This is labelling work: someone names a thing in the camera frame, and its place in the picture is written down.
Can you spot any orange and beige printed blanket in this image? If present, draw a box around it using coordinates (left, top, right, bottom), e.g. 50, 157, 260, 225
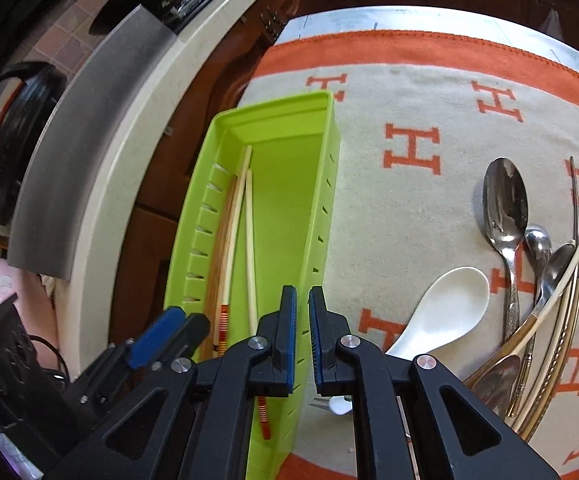
242, 30, 579, 480

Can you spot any white ceramic spoon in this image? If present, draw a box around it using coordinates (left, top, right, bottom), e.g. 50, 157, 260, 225
328, 266, 491, 417

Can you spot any green plastic utensil tray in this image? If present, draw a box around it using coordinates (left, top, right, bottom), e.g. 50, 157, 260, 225
162, 91, 343, 480

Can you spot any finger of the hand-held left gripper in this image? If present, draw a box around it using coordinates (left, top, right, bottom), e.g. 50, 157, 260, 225
152, 312, 211, 367
76, 306, 187, 401

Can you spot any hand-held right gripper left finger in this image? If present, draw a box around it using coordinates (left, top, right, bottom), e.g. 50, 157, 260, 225
44, 285, 300, 480

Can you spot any pale blue table cover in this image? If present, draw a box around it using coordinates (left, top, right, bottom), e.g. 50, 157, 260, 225
276, 6, 579, 83

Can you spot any bamboo chopstick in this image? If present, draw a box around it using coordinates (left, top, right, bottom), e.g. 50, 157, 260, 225
512, 255, 579, 433
517, 260, 579, 441

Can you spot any black and red pressure cooker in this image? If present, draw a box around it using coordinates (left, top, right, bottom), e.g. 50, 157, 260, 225
0, 62, 67, 226

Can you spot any hanging plastic bag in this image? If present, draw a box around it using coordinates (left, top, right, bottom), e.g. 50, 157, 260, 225
539, 7, 567, 36

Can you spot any stainless steel splash panel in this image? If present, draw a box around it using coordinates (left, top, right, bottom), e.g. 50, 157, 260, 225
6, 4, 177, 281

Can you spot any pink container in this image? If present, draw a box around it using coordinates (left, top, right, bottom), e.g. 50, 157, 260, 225
0, 252, 60, 386

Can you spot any small metal spoon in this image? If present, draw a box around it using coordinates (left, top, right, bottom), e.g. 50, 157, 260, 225
507, 224, 553, 418
464, 243, 578, 386

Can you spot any large metal spoon patterned handle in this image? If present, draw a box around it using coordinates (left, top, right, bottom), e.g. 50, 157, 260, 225
483, 157, 530, 343

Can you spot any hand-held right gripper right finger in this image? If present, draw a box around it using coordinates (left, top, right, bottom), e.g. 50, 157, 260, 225
308, 286, 560, 480

